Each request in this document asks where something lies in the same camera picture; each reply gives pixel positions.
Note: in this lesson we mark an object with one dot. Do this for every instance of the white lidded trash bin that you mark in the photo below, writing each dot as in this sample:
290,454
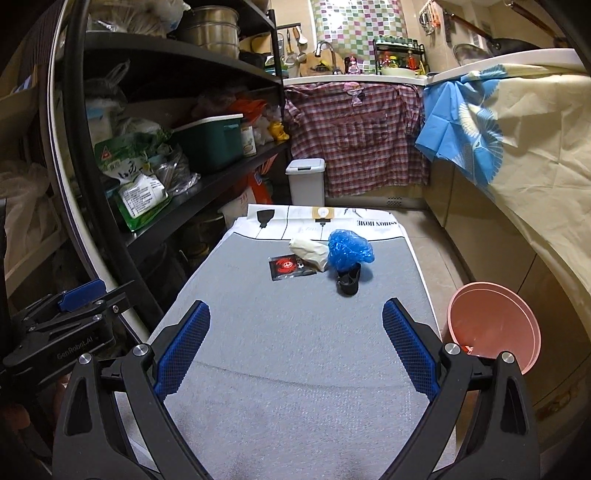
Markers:
307,181

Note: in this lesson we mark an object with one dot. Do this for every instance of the black red crab packet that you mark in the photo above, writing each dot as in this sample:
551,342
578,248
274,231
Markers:
289,266

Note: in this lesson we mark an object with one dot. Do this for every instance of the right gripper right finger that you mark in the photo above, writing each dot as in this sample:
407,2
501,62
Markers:
417,346

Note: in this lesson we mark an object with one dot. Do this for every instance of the pink plastic basin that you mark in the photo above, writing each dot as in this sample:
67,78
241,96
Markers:
486,319

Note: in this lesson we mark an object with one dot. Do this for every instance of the black dish rack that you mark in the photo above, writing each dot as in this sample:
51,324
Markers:
396,55

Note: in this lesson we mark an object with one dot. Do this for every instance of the steel pot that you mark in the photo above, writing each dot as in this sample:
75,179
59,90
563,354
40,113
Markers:
211,27

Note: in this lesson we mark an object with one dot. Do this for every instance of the cream tablecloth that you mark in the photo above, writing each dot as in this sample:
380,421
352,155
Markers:
543,186

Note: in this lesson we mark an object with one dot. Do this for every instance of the blue plastic bag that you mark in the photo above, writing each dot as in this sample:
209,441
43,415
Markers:
346,249

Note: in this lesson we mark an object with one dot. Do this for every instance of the black metal shelf rack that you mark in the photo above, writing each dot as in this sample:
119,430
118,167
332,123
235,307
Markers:
103,83

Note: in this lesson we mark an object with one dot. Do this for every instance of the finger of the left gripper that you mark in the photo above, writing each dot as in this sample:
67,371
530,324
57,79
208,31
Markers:
82,295

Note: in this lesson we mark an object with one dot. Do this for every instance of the white jar on shelf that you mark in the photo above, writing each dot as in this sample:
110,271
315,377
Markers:
248,140

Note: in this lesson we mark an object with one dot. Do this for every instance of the blue patterned cloth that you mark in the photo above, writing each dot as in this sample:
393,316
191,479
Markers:
461,128

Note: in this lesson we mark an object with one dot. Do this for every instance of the chrome faucet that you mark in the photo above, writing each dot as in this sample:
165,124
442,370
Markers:
326,60

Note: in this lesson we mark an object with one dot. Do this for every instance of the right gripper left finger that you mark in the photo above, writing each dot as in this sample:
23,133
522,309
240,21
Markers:
175,348

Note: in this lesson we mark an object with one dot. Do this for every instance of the cream paper bag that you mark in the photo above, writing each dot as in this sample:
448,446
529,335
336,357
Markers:
312,252

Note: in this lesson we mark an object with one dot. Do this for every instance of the red plaid shirt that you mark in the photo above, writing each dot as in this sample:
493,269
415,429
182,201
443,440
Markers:
365,132

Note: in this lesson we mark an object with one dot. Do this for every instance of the small black cup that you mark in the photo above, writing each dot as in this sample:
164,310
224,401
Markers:
349,281

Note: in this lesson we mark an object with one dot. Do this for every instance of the black frying pan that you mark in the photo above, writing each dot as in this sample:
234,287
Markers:
494,45

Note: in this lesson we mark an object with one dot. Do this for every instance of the green storage box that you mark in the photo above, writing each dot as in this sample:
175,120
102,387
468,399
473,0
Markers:
211,142

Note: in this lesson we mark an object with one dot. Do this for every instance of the green white food bag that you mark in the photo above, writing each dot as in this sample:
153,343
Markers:
139,194

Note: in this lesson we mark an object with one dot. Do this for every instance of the yellow toy on shelf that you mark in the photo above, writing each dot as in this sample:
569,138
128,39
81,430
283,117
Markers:
277,131

